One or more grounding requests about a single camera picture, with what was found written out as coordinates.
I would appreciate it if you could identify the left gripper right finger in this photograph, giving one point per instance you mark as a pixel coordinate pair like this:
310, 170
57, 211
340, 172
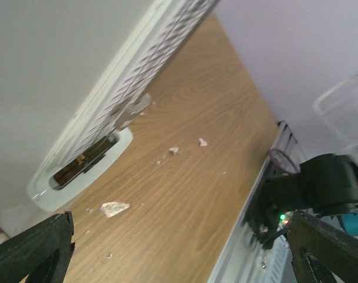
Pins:
321, 252

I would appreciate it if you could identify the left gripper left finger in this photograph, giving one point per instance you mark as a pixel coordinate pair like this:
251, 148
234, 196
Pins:
42, 253

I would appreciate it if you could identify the clear metronome cover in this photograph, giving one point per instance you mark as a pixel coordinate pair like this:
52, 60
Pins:
338, 110

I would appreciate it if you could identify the white metronome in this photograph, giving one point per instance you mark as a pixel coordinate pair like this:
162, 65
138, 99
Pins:
54, 58

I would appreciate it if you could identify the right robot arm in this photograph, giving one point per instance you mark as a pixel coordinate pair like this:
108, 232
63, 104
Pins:
326, 184

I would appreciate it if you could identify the large white debris flake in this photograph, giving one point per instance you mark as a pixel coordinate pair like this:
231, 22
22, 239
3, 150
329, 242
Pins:
111, 209

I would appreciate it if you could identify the grey slotted cable duct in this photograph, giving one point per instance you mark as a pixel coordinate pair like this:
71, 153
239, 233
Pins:
274, 261

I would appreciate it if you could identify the aluminium rail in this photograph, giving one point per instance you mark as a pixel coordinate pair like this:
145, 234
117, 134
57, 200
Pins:
240, 259

